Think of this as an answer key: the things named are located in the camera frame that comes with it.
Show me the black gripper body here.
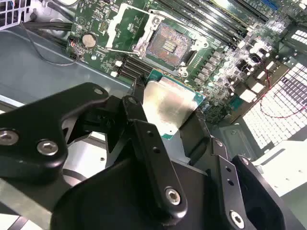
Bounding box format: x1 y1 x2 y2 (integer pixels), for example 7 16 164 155
50 157 231 230

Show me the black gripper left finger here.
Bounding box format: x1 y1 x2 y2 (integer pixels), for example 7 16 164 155
0 78 189 220

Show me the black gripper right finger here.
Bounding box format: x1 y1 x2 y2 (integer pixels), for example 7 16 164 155
179 109 297 230

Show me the silver CPU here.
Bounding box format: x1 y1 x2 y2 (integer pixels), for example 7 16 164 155
143 69 207 142

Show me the metal socket cover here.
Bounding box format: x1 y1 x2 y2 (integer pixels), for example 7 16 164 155
105 3 155 55

